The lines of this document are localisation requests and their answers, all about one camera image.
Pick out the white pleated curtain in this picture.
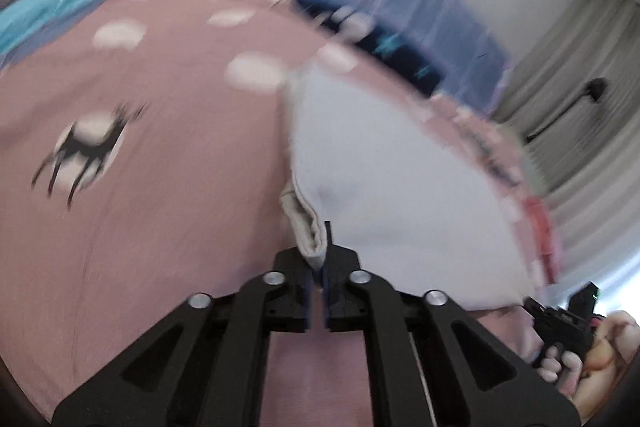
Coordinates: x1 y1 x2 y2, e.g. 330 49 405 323
492 0 640 288

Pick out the pink folded cloth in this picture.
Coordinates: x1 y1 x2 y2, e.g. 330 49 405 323
520 196 562 285

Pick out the person's right hand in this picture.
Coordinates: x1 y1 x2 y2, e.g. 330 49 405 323
539 310 640 420

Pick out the light grey t-shirt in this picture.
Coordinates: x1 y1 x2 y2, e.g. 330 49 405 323
279 61 537 314

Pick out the navy star plush toy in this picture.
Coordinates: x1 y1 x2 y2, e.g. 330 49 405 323
295 0 447 98

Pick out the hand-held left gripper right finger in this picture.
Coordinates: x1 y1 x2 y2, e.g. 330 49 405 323
322 220 582 427

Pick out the black floor lamp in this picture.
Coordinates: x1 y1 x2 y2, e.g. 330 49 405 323
524 77 610 144

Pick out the pink polka dot bedsheet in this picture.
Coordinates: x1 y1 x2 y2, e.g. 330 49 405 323
0 0 566 427

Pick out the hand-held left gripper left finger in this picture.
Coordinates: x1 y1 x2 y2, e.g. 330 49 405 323
52 248 314 427

